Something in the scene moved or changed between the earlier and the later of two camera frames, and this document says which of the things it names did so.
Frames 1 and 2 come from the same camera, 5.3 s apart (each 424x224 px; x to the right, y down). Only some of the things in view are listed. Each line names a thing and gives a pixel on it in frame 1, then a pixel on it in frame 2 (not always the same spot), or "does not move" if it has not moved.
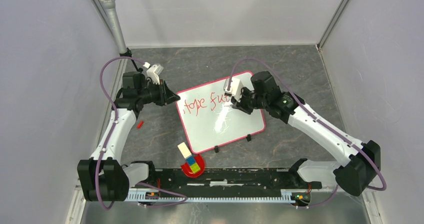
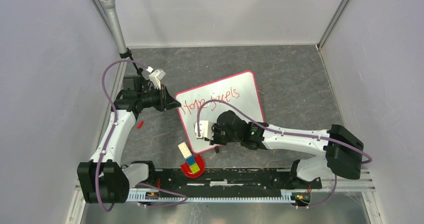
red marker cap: [140, 125] does not move
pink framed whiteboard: [210, 122] does not move
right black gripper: [240, 106] -> [215, 140]
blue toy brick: [190, 160] does not move
